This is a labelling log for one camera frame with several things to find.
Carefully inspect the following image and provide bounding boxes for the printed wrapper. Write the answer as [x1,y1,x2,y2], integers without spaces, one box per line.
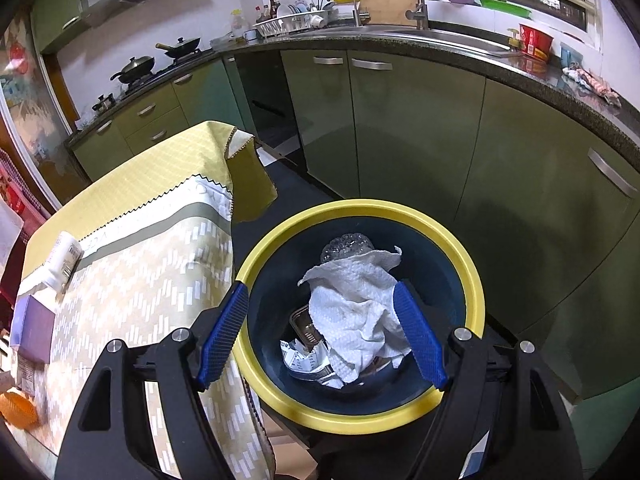
[280,339,345,389]

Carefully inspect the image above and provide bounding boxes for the yellow rimmed trash bin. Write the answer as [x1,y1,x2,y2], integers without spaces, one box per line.
[233,200,485,436]

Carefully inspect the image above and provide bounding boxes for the green kitchen cabinets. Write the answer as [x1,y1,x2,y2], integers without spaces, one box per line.
[70,36,639,471]

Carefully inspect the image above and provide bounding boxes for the patterned yellow tablecloth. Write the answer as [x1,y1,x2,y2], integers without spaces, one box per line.
[13,122,276,477]

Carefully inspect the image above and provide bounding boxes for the white pill bottle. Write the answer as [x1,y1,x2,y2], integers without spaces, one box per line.
[42,231,84,292]

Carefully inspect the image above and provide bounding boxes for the blue square box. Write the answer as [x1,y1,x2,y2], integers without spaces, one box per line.
[10,295,55,364]

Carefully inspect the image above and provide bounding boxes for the orange foam net sleeve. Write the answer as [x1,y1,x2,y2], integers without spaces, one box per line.
[0,391,39,430]

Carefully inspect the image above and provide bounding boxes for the small steel pot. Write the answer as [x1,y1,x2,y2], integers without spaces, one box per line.
[91,93,116,115]

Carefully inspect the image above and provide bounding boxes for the black wok with lid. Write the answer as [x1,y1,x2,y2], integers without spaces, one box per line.
[111,55,155,84]

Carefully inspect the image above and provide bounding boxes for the black frying pan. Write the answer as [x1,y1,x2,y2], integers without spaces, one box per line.
[155,37,201,60]

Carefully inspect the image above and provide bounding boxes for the pink cloth on counter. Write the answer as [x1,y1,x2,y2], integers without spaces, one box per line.
[562,63,622,108]

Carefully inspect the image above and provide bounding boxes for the red instant noodle cup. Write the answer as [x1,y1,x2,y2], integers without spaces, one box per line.
[520,24,553,62]

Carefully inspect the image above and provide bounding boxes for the white dish rack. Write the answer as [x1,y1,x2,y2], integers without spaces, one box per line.
[255,8,337,39]

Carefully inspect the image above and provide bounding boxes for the green plastic tray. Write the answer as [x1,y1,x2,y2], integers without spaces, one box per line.
[477,0,532,20]

